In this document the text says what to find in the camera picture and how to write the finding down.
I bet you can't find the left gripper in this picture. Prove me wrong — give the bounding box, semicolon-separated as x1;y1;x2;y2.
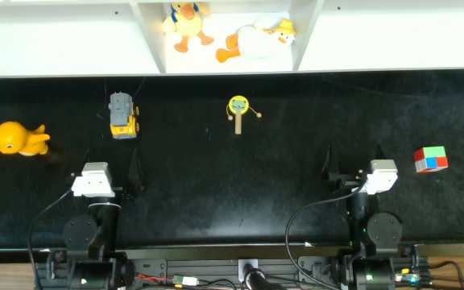
81;146;147;200

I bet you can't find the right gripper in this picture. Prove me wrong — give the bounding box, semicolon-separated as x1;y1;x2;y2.
321;143;387;193

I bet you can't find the grey and yellow toy truck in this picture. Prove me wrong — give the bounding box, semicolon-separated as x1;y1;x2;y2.
108;91;141;140

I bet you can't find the many-coloured puzzle cube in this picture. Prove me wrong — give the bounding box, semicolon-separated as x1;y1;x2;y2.
412;145;450;174

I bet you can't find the yellow rubber duck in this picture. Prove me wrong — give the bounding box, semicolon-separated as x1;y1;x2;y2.
0;121;52;157

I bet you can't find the yellow rattle drum toy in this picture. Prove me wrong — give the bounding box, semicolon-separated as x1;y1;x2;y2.
226;94;263;135

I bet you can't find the white shelf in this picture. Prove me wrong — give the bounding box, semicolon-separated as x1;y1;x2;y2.
0;0;464;79

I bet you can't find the white plush duck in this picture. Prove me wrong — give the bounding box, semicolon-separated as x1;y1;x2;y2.
215;18;297;64

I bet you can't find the yellow plush duck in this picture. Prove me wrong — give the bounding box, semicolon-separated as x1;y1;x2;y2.
161;2;215;54

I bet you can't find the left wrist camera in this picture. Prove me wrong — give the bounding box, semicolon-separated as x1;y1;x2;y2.
71;161;117;199

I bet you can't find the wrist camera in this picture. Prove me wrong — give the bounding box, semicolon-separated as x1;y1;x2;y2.
362;159;400;197
71;161;117;199

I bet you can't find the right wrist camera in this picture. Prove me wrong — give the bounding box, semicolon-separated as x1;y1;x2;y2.
362;159;400;197

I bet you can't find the black cable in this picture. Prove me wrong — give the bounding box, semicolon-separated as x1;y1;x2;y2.
284;180;368;290
27;188;75;290

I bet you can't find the mounting rail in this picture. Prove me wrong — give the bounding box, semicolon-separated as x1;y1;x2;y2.
34;242;464;290

